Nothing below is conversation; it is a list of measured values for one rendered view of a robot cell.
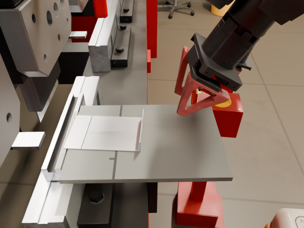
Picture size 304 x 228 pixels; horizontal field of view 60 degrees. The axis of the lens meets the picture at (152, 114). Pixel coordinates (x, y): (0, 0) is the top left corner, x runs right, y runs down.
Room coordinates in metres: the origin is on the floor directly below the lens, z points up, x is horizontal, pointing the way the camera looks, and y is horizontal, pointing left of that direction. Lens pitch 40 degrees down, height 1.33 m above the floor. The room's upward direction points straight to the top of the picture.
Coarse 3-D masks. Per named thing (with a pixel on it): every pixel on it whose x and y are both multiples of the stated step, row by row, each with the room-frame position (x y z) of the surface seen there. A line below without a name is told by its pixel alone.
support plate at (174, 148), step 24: (144, 120) 0.37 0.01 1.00; (168, 120) 0.37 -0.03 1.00; (192, 120) 0.37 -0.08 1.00; (144, 144) 0.31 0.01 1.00; (168, 144) 0.31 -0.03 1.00; (192, 144) 0.31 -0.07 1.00; (216, 144) 0.31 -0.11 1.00; (72, 168) 0.26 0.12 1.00; (96, 168) 0.26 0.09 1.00; (120, 168) 0.26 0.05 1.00; (144, 168) 0.26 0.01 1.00; (168, 168) 0.26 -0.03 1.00; (192, 168) 0.26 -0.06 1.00; (216, 168) 0.26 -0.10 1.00
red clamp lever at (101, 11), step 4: (96, 0) 0.47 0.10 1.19; (100, 0) 0.47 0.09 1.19; (104, 0) 0.48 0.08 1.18; (96, 4) 0.47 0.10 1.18; (100, 4) 0.47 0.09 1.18; (104, 4) 0.48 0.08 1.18; (96, 8) 0.47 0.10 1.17; (100, 8) 0.47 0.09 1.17; (104, 8) 0.48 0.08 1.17; (96, 12) 0.47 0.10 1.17; (100, 12) 0.47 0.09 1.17; (104, 12) 0.47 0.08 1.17; (96, 16) 0.48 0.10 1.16; (100, 16) 0.48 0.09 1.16; (104, 16) 0.48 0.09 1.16
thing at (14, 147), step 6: (24, 132) 0.33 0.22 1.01; (30, 132) 0.33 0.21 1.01; (36, 132) 0.33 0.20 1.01; (42, 132) 0.33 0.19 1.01; (18, 138) 0.32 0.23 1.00; (24, 138) 0.32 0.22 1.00; (30, 138) 0.32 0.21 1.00; (36, 138) 0.32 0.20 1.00; (42, 138) 0.32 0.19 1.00; (18, 144) 0.30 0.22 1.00; (24, 144) 0.30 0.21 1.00; (30, 144) 0.30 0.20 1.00; (36, 144) 0.30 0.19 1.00
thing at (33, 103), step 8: (56, 64) 0.36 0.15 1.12; (56, 72) 0.36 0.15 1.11; (32, 80) 0.28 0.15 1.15; (40, 80) 0.30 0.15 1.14; (48, 80) 0.32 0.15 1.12; (56, 80) 0.35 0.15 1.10; (24, 88) 0.28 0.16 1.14; (32, 88) 0.28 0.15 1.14; (40, 88) 0.29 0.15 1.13; (48, 88) 0.31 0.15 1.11; (24, 96) 0.28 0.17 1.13; (32, 96) 0.28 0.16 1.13; (40, 96) 0.28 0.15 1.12; (48, 96) 0.30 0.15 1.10; (32, 104) 0.28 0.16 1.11; (40, 104) 0.28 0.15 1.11; (48, 104) 0.32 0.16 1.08; (40, 112) 0.28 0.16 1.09; (40, 120) 0.28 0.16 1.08
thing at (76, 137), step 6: (78, 120) 0.37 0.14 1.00; (84, 120) 0.37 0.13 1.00; (90, 120) 0.37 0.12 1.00; (72, 126) 0.35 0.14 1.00; (78, 126) 0.35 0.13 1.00; (84, 126) 0.35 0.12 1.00; (72, 132) 0.34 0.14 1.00; (78, 132) 0.34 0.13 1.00; (84, 132) 0.34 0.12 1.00; (72, 138) 0.32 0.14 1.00; (78, 138) 0.32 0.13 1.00; (84, 138) 0.32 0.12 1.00; (66, 144) 0.31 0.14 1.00; (72, 144) 0.31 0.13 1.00; (78, 144) 0.31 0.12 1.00
